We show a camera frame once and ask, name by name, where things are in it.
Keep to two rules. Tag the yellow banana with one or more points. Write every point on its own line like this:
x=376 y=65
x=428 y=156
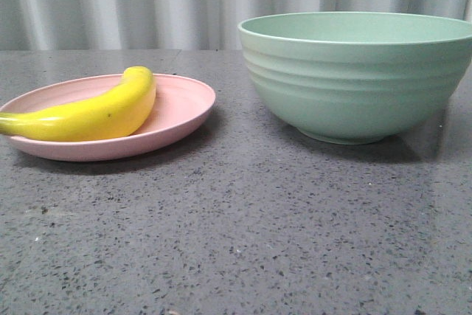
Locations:
x=116 y=113

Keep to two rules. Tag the pink plate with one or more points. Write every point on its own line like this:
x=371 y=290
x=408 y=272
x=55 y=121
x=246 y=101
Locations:
x=182 y=105

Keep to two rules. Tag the green ribbed bowl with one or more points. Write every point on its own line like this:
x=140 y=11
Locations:
x=355 y=77

